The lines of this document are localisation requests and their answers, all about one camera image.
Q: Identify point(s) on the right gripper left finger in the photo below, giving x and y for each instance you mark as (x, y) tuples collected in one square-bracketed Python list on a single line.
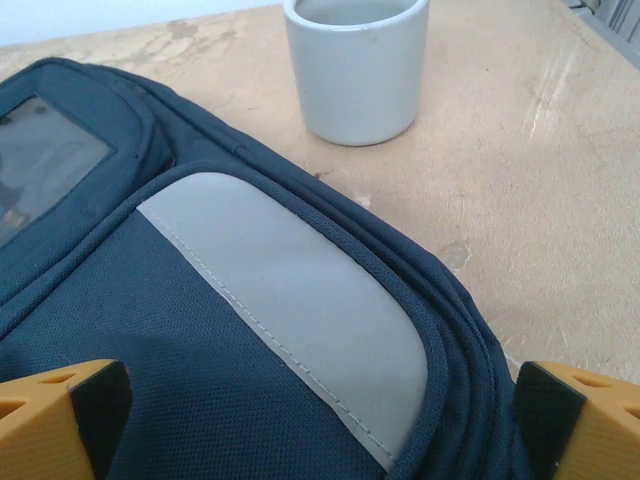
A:
[(45, 430)]

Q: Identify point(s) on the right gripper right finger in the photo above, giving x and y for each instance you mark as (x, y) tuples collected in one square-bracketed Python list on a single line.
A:
[(595, 430)]

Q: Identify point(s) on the navy blue student backpack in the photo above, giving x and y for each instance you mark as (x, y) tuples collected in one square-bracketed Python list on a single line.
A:
[(210, 350)]

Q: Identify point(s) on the grey ceramic cup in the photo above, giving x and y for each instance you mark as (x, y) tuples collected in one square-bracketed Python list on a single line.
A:
[(357, 75)]

